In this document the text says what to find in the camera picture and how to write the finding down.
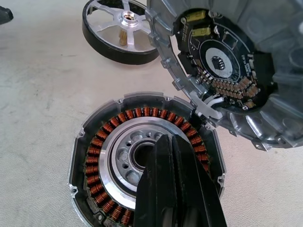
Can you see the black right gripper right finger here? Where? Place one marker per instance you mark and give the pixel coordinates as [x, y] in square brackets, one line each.
[198, 201]

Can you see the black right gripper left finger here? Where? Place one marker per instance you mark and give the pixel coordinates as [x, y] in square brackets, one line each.
[158, 189]

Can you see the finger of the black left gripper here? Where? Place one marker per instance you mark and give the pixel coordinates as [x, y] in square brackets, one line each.
[5, 15]

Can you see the motor housing with copper coils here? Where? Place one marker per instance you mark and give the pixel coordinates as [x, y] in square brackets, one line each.
[106, 165]

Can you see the silver spoked rotor black rim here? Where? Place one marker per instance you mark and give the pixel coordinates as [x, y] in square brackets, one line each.
[123, 20]

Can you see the grey motor lid with circuit board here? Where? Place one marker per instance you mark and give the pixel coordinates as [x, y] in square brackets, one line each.
[236, 47]

